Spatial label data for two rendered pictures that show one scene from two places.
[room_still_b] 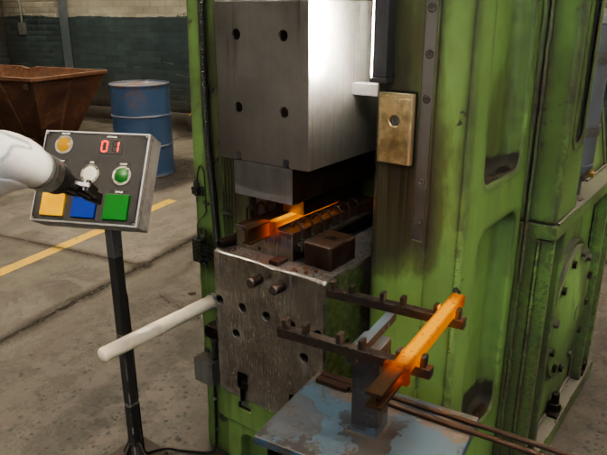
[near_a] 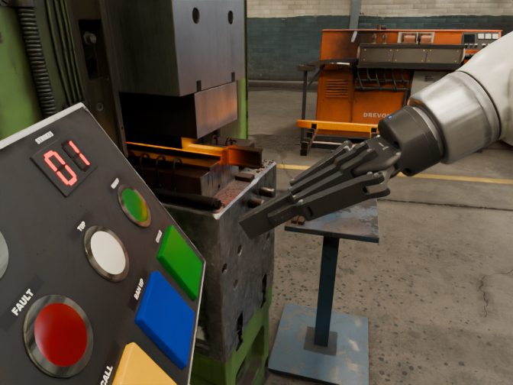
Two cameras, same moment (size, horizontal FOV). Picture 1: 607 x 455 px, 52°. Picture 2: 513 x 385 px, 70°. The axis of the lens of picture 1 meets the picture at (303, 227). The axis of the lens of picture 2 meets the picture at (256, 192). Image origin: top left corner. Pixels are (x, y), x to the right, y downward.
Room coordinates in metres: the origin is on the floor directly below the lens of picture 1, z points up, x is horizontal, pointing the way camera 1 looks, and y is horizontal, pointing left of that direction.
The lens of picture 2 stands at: (1.70, 0.94, 1.28)
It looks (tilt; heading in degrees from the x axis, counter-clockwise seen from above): 25 degrees down; 255
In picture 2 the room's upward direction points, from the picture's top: straight up
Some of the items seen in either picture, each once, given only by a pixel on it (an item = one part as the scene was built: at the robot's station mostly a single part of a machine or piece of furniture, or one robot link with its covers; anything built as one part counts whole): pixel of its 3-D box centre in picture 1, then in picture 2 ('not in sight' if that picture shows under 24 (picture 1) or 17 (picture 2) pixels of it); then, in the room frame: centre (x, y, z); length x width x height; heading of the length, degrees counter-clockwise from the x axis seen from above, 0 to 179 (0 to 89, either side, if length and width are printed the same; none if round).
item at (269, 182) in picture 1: (309, 166); (143, 101); (1.74, -0.02, 1.12); 0.42 x 0.20 x 0.10; 143
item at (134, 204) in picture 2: (121, 175); (134, 205); (1.75, 0.53, 1.09); 0.05 x 0.03 x 0.04; 53
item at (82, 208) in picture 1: (85, 205); (165, 318); (1.72, 0.63, 1.01); 0.07 x 0.05 x 0.07; 78
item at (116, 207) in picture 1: (116, 208); (179, 262); (1.70, 0.53, 1.01); 0.07 x 0.05 x 0.07; 78
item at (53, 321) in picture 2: not in sight; (61, 334); (1.79, 0.72, 1.09); 0.05 x 0.03 x 0.04; 53
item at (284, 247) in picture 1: (309, 218); (151, 161); (1.74, -0.02, 0.96); 0.42 x 0.20 x 0.09; 143
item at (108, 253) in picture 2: (89, 173); (108, 253); (1.77, 0.62, 1.09); 0.05 x 0.03 x 0.04; 53
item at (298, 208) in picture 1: (324, 190); (140, 127); (1.76, -0.06, 1.04); 0.30 x 0.07 x 0.06; 143
